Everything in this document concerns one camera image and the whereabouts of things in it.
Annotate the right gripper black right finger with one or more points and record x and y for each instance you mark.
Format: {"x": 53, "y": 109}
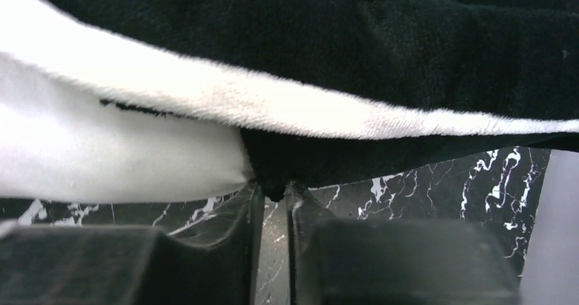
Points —
{"x": 377, "y": 261}

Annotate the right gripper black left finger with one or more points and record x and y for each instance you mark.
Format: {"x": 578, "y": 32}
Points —
{"x": 212, "y": 262}

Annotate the white pillow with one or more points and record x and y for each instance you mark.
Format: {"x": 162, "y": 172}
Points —
{"x": 60, "y": 143}

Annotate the black white striped pillowcase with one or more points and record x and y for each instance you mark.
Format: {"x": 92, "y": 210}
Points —
{"x": 322, "y": 92}

